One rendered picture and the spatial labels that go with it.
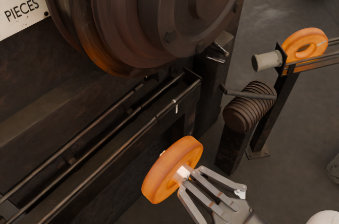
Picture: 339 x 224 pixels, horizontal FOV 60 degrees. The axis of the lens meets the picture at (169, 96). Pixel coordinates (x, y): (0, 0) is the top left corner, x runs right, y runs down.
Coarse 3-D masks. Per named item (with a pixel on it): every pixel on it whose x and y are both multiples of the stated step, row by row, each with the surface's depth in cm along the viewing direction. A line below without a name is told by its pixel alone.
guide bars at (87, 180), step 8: (200, 80) 92; (192, 88) 90; (168, 104) 86; (160, 112) 84; (152, 120) 82; (144, 128) 81; (136, 136) 80; (128, 144) 79; (120, 152) 79; (104, 160) 76; (96, 168) 75; (88, 176) 74; (80, 184) 73; (72, 192) 72; (64, 200) 71; (56, 208) 70; (48, 216) 69
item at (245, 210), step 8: (232, 200) 55; (240, 200) 55; (224, 208) 54; (240, 208) 54; (248, 208) 54; (216, 216) 53; (232, 216) 53; (240, 216) 53; (248, 216) 52; (256, 216) 51
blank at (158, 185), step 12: (180, 144) 56; (192, 144) 57; (168, 156) 54; (180, 156) 54; (192, 156) 60; (156, 168) 54; (168, 168) 53; (192, 168) 66; (144, 180) 56; (156, 180) 54; (168, 180) 57; (144, 192) 57; (156, 192) 55; (168, 192) 62
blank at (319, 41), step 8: (296, 32) 98; (304, 32) 96; (312, 32) 95; (320, 32) 96; (288, 40) 99; (296, 40) 97; (304, 40) 97; (312, 40) 98; (320, 40) 98; (288, 48) 99; (296, 48) 100; (312, 48) 102; (320, 48) 101; (288, 56) 102; (296, 56) 103; (304, 56) 104; (312, 56) 104
